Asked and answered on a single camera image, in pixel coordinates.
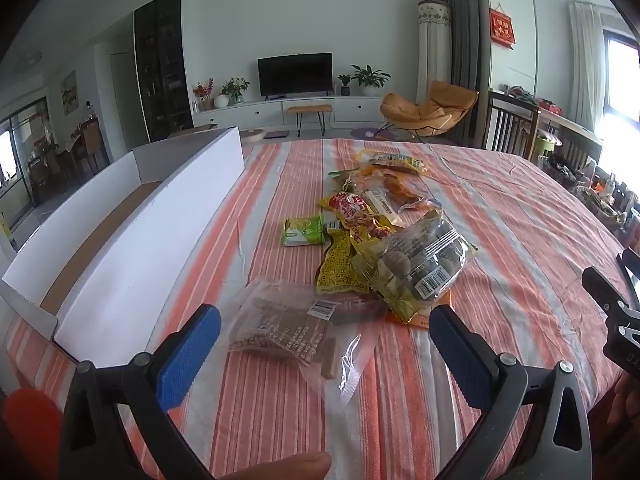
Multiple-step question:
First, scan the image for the white cardboard box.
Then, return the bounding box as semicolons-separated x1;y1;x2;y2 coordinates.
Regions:
0;127;246;366

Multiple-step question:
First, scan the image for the white television cabinet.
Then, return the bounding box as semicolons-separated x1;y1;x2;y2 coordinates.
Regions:
192;95;396;131

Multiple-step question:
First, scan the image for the green snack packet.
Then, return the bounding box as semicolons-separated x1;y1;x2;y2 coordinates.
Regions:
281;214;327;247

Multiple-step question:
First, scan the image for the white curtain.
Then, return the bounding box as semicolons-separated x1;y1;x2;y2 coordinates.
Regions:
567;2;608;133

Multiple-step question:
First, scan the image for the leafy plant in green pot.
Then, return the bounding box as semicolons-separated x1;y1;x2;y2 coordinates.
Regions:
222;77;250;105

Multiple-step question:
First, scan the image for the orange lounge chair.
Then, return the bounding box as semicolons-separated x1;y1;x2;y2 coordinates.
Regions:
379;80;480;142

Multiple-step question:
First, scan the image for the clear bag of dark snacks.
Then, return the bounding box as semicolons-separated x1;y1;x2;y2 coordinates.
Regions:
372;210;478;306

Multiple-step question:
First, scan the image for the long side table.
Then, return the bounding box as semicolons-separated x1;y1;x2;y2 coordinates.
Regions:
537;105;603;153

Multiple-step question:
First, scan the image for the purple rug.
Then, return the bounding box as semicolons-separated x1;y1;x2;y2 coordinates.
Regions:
350;126;396;141

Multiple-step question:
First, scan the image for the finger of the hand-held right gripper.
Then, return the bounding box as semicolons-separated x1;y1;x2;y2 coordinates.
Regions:
581;266;630;313
616;248;640;306

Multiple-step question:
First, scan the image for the red wall hanging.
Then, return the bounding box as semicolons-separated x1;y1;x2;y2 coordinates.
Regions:
489;7;517;51

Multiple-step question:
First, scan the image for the wooden dining chair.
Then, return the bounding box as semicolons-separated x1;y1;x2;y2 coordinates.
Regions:
70;119;108;171

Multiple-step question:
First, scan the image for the window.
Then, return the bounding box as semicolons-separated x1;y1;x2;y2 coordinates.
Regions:
597;30;640;126

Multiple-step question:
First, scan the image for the grey curtain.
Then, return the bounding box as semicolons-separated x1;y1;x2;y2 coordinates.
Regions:
435;0;493;148

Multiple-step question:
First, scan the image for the wooden bench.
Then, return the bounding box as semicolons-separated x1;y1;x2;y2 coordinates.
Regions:
286;104;333;137

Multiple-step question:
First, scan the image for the round ceiling light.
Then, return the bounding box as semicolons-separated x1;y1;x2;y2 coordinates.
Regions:
12;52;43;73

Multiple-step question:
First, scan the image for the black display cabinet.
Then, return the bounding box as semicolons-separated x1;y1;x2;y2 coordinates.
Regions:
133;0;195;143

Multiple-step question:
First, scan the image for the orange chicken packet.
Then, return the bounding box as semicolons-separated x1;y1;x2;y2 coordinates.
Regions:
357;165;443;211

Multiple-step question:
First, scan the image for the clear vacuum snack packet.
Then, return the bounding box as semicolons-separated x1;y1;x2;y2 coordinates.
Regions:
227;279;388;408

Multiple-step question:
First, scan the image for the black television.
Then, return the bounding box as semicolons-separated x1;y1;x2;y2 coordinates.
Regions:
257;52;333;98

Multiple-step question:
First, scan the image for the orange round object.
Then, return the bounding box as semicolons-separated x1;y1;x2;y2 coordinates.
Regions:
0;387;66;480

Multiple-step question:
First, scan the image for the yellow mesh print packet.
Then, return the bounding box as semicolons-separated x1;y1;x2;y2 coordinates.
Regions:
315;230;373;297

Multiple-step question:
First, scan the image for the yellow edged egg packet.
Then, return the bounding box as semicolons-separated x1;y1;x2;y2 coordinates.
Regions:
357;149;431;177

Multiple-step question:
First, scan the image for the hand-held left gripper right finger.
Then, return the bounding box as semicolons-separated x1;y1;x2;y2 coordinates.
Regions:
429;305;593;480

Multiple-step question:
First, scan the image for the wall painting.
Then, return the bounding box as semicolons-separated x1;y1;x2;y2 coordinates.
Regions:
60;71;78;111

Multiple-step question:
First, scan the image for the orange striped tablecloth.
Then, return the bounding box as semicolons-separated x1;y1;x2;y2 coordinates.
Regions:
0;137;640;480

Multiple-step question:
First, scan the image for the person's left hand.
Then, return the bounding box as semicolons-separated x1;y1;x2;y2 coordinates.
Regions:
221;452;332;480

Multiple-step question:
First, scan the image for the red flower arrangement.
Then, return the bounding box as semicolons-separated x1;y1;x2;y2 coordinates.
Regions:
192;78;216;112

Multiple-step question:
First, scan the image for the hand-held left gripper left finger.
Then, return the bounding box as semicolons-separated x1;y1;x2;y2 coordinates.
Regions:
59;303;222;480

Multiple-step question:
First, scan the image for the person's right hand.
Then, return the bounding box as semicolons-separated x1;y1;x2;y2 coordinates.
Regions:
606;374;640;438

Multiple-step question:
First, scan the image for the covered standing air conditioner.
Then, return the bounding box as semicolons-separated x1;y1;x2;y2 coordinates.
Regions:
416;0;451;106

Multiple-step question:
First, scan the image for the green plastic stool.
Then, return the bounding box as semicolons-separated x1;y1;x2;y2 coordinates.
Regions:
531;130;558;161

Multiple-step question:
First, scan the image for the yellow red print packet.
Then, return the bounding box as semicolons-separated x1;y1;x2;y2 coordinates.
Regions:
347;215;436;328

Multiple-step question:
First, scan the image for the large potted plant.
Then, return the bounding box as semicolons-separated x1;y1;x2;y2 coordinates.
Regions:
351;64;392;97

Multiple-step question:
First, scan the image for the red sausage packet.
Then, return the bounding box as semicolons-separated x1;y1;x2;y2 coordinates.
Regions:
320;191;382;222

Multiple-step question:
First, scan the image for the cream snack packet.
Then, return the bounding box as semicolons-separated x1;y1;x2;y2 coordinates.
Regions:
362;187;406;218

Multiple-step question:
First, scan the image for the clutter of bottles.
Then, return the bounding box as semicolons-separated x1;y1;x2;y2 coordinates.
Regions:
540;152;640;251

